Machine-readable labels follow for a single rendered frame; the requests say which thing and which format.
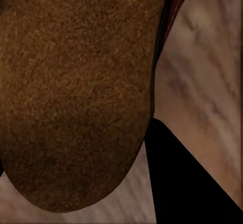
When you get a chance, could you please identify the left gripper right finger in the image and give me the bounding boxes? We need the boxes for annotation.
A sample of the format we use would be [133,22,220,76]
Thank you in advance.
[144,118,243,224]

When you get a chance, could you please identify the sandal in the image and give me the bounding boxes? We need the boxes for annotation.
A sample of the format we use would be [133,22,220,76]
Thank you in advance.
[0,0,184,213]

